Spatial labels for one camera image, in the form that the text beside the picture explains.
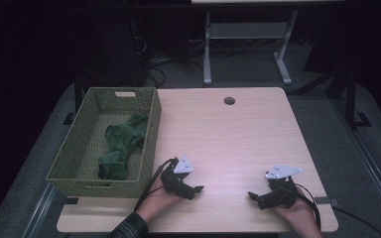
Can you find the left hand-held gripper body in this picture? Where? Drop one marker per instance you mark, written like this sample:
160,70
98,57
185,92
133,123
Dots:
172,181

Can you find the person's left hand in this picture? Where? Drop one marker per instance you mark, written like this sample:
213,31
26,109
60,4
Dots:
155,203

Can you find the black metal stand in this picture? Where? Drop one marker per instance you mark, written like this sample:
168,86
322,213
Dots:
78,95
350,99

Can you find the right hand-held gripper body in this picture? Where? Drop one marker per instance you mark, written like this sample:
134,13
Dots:
284,195

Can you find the person's right hand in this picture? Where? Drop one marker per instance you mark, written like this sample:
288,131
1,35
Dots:
302,218

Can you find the green fluffy cloth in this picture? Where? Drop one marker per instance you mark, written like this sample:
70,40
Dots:
122,139

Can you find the grey tape piece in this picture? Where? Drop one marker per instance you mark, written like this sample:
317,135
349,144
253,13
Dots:
324,200

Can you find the green woven basket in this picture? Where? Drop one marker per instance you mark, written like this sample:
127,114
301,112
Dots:
79,148

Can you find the metal floor rail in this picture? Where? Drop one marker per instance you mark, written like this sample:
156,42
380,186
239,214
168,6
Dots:
41,211
377,175

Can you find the grey metal stand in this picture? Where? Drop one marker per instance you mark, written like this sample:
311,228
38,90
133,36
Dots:
244,30

